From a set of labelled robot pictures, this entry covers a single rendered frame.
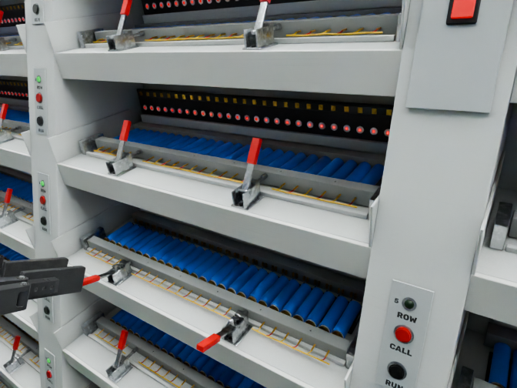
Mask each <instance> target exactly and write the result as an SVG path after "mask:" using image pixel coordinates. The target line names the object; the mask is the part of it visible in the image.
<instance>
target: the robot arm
mask: <svg viewBox="0 0 517 388"><path fill-rule="evenodd" d="M3 259H4V256H3V255H0V316H1V315H5V314H9V313H15V312H19V311H22V310H26V309H27V304H28V300H30V299H39V298H45V297H50V296H59V295H64V294H69V293H79V292H81V291H82V285H83V281H84V277H85V269H86V268H85V267H84V266H68V259H67V258H65V257H58V258H46V259H23V260H12V261H4V262H3ZM2 264H3V265H2Z"/></svg>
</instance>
